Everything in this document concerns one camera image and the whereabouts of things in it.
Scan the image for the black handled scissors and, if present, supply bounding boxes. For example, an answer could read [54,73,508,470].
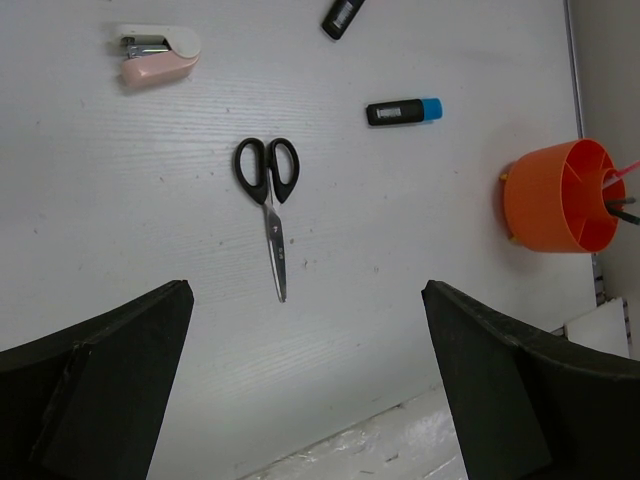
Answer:
[232,138,300,303]

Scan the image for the pink black highlighter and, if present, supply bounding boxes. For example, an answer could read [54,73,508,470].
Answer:
[321,0,365,41]

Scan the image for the orange round organizer container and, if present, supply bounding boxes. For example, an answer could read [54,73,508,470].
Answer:
[500,139,626,254]

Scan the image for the green pen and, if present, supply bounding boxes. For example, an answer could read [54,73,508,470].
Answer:
[608,208,640,225]

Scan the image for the blue black highlighter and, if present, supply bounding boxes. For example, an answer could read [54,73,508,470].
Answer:
[365,98,443,127]

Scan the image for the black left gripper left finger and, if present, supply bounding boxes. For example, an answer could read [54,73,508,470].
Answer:
[1,280,194,479]

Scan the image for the pink white stapler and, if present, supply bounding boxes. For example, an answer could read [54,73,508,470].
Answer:
[113,23,201,89]

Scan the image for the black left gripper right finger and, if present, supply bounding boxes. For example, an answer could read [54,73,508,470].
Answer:
[422,280,639,479]

